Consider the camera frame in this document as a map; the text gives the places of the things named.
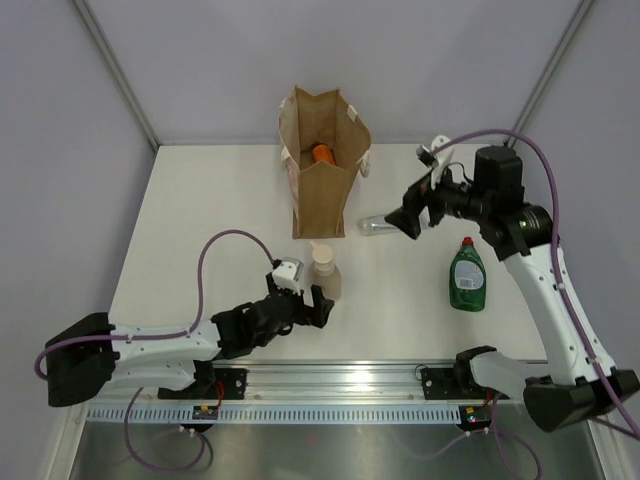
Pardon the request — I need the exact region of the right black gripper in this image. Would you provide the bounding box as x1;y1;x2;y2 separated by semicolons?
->
385;156;492;239

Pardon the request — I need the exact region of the beige pump dispenser bottle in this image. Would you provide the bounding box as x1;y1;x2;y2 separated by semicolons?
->
310;241;342;301

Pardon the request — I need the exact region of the orange spray bottle blue top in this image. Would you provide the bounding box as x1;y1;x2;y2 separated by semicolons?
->
312;144;336;165

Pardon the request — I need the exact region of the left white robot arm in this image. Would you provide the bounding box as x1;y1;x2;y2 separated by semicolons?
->
43;285;334;407

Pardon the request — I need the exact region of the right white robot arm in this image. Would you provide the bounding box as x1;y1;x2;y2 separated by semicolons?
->
385;146;639;432

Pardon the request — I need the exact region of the brown canvas tote bag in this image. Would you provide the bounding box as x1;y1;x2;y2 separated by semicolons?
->
278;86;372;239

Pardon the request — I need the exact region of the silver squeeze tube clear cap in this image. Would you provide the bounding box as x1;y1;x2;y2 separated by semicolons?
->
356;214;430;236

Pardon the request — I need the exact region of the green dish soap bottle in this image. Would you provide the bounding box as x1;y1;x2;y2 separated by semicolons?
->
448;236;487;313

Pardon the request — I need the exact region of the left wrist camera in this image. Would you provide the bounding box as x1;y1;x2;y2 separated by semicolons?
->
271;257;304;295

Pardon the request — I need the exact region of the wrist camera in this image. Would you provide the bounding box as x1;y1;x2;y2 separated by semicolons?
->
416;135;454;189
271;257;304;295

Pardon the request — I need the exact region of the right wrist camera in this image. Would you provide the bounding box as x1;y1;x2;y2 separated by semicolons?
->
416;135;454;189

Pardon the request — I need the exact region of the aluminium mounting rail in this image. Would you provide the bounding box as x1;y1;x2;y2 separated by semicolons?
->
67;362;551;404

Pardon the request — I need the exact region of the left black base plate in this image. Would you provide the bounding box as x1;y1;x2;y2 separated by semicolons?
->
157;367;249;400

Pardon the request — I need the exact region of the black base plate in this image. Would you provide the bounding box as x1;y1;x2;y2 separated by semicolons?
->
157;367;249;400
419;367;486;400

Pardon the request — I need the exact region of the slotted white cable duct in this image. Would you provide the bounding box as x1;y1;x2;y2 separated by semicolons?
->
86;403;461;425

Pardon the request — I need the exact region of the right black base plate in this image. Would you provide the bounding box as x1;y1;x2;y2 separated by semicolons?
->
419;367;486;400

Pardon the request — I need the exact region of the right aluminium frame post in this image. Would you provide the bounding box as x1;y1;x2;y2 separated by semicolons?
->
511;0;597;134

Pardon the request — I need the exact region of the aluminium frame post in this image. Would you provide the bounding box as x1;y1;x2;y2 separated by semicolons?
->
511;0;597;134
69;0;161;153

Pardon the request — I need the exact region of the left aluminium frame post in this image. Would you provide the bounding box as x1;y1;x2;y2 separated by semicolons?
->
69;0;161;153

